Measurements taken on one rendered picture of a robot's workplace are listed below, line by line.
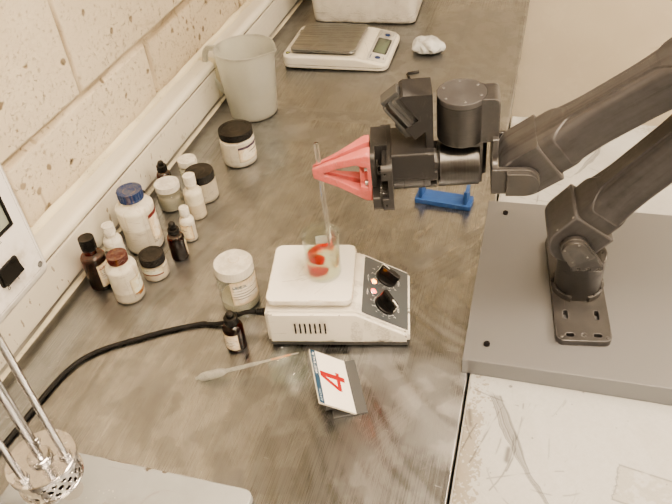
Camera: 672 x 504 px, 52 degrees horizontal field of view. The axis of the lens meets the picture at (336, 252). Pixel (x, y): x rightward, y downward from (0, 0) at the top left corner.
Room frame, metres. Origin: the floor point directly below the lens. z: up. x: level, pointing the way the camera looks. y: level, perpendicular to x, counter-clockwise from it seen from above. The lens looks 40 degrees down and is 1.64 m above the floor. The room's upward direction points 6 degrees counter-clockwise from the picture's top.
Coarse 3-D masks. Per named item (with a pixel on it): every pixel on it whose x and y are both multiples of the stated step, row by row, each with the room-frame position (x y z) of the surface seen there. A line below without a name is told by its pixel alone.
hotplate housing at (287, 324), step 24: (360, 264) 0.76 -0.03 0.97; (360, 288) 0.71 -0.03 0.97; (408, 288) 0.74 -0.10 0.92; (264, 312) 0.68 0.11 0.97; (288, 312) 0.68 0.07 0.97; (312, 312) 0.67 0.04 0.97; (336, 312) 0.67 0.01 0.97; (360, 312) 0.66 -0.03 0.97; (408, 312) 0.70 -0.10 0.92; (288, 336) 0.67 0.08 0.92; (312, 336) 0.67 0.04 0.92; (336, 336) 0.66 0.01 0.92; (360, 336) 0.66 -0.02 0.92; (384, 336) 0.65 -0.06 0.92; (408, 336) 0.65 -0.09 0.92
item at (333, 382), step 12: (324, 360) 0.62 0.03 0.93; (336, 360) 0.63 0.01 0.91; (324, 372) 0.60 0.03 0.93; (336, 372) 0.60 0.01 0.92; (324, 384) 0.57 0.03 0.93; (336, 384) 0.58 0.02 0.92; (324, 396) 0.55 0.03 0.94; (336, 396) 0.56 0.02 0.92; (348, 396) 0.57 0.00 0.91; (348, 408) 0.55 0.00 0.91
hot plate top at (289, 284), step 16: (288, 256) 0.77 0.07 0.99; (352, 256) 0.76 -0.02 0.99; (272, 272) 0.74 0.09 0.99; (288, 272) 0.73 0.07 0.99; (304, 272) 0.73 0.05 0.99; (352, 272) 0.72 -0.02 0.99; (272, 288) 0.70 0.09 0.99; (288, 288) 0.70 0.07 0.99; (304, 288) 0.70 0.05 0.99; (320, 288) 0.70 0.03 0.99; (336, 288) 0.69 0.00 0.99; (352, 288) 0.69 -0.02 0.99; (272, 304) 0.68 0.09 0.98; (288, 304) 0.68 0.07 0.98; (304, 304) 0.67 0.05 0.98; (320, 304) 0.67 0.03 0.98; (336, 304) 0.67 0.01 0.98
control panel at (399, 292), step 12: (372, 264) 0.77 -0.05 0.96; (372, 276) 0.74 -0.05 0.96; (372, 288) 0.71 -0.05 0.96; (384, 288) 0.72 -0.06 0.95; (396, 288) 0.73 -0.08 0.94; (372, 300) 0.69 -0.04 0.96; (396, 300) 0.71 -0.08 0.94; (372, 312) 0.67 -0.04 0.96; (396, 312) 0.68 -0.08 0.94; (396, 324) 0.66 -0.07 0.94
